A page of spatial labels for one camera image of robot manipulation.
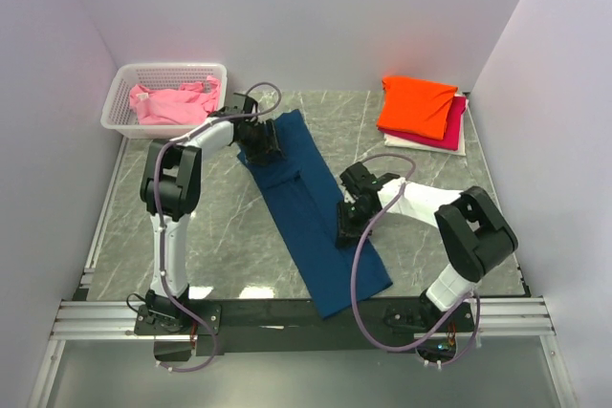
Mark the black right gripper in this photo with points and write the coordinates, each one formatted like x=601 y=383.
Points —
x=345 y=230

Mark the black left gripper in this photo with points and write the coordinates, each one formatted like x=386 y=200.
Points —
x=269 y=144

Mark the navy blue t shirt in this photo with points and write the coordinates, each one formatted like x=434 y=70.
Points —
x=302 y=194

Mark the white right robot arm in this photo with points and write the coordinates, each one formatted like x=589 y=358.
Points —
x=476 y=236

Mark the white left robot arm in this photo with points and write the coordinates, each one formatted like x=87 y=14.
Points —
x=171 y=189

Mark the pink t shirt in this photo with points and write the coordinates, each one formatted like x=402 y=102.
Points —
x=190 y=104

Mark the folded magenta t shirt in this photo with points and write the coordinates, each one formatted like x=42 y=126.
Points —
x=454 y=128

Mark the folded orange t shirt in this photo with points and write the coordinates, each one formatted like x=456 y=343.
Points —
x=416 y=106

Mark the folded white t shirt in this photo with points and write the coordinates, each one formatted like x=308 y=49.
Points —
x=399 y=141

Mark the white perforated plastic basket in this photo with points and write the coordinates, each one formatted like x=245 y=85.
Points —
x=116 y=112

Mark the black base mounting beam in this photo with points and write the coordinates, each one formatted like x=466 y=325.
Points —
x=277 y=325

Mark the aluminium extrusion rail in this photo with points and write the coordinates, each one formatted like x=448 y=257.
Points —
x=499 y=317

